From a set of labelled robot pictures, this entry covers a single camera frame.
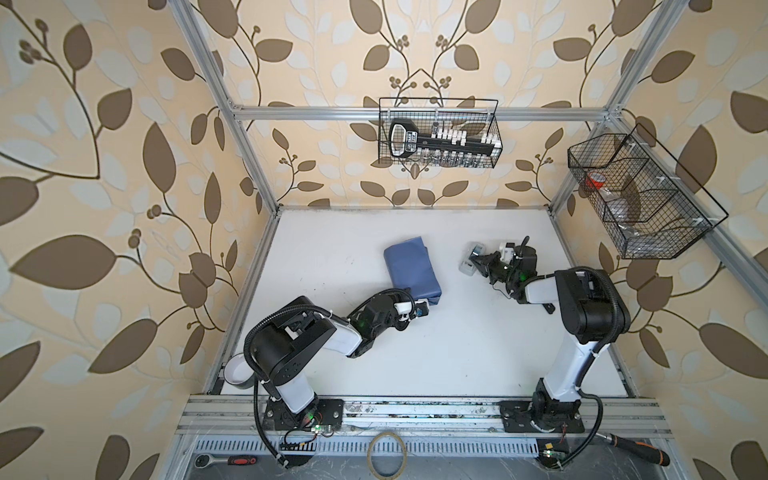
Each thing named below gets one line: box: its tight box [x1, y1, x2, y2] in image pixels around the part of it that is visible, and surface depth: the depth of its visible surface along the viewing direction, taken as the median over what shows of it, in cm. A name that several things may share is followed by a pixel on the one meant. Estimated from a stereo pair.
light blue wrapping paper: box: [383, 236, 442, 305], surface depth 98 cm
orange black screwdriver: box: [595, 433, 671, 467], surface depth 70 cm
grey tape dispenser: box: [458, 242, 486, 277], surface depth 103 cm
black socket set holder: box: [389, 119, 502, 161], surface depth 85 cm
